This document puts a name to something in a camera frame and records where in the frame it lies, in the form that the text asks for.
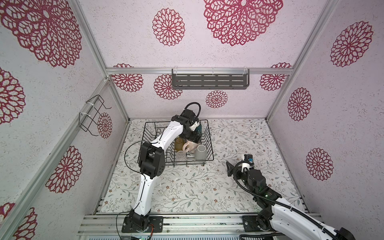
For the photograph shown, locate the amber glass cup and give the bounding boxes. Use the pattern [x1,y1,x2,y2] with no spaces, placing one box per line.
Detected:
[175,137,185,152]

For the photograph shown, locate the pink mug purple inside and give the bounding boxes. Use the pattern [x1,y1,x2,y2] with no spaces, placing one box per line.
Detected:
[182,140,199,154]

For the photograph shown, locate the clear glass cup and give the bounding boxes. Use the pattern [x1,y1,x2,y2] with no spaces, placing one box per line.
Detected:
[175,151,186,162]

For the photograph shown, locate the grey mug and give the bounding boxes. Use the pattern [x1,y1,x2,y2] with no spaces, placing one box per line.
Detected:
[195,145,208,161]

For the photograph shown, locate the dark green mug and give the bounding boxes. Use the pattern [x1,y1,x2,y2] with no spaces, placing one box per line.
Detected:
[195,125,203,135]

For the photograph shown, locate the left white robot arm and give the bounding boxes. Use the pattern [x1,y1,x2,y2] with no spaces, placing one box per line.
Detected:
[125,102,202,232]

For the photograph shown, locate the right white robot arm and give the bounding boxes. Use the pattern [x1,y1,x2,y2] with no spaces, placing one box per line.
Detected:
[226,159,355,240]

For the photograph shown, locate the black wire dish rack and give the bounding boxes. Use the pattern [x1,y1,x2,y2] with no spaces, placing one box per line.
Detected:
[142,120,214,167]

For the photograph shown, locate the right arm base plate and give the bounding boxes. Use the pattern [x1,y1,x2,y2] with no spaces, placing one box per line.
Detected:
[241,215,271,232]

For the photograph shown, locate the grey slotted wall shelf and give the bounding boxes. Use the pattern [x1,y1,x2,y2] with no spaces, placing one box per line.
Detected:
[171,69,250,90]

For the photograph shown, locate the aluminium mounting rail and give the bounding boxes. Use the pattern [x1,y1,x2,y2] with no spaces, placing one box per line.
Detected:
[77,212,329,238]

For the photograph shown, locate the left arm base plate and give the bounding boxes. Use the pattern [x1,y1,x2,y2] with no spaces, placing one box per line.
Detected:
[121,216,164,233]

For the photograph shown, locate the black wire wall holder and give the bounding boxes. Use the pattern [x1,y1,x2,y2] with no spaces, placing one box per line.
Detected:
[78,95,113,139]

